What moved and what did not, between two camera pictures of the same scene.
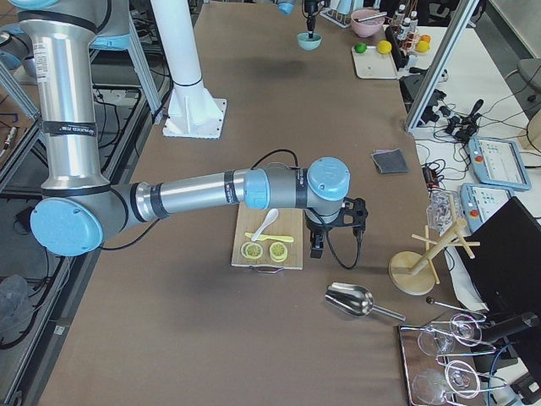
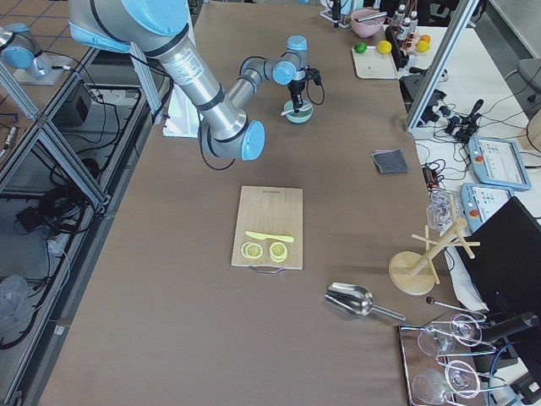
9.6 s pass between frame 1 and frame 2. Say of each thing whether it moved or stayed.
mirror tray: stayed
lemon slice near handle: stayed
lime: stayed
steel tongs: stayed
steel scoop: stayed
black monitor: stayed
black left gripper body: moved
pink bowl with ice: stayed
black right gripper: moved
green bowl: moved
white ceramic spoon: moved
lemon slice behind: stayed
